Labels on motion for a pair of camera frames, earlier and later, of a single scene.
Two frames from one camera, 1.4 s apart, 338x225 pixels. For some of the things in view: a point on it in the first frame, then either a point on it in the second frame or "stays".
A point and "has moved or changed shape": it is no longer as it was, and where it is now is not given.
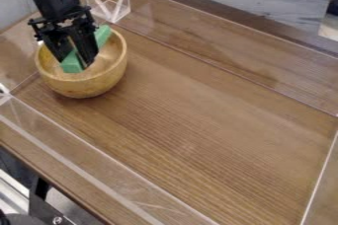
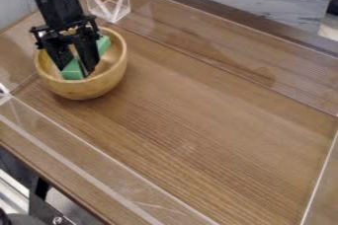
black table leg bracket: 43,213 stays
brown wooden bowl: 101,75 stays
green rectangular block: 71,64 has moved or changed shape
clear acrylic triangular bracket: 109,10 stays
